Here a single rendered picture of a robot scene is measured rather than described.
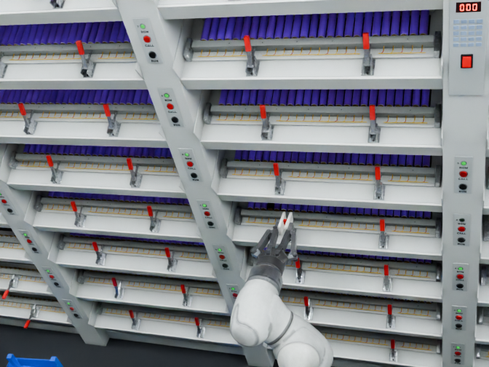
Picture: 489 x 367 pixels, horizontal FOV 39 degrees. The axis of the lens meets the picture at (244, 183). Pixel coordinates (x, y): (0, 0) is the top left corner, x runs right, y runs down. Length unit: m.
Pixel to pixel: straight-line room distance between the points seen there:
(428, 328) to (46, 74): 1.36
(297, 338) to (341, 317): 0.61
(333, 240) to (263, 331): 0.44
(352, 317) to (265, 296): 0.65
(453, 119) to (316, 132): 0.33
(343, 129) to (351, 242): 0.40
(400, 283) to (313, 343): 0.49
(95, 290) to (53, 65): 1.02
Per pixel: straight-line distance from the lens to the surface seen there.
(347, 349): 2.45
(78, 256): 2.46
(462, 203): 1.77
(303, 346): 1.69
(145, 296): 2.51
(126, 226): 2.20
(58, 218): 2.33
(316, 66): 1.57
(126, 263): 2.37
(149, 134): 1.85
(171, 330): 2.64
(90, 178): 2.10
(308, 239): 1.99
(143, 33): 1.62
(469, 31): 1.45
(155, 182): 1.99
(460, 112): 1.58
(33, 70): 1.89
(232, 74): 1.62
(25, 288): 2.76
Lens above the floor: 2.23
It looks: 43 degrees down
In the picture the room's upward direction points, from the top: 16 degrees counter-clockwise
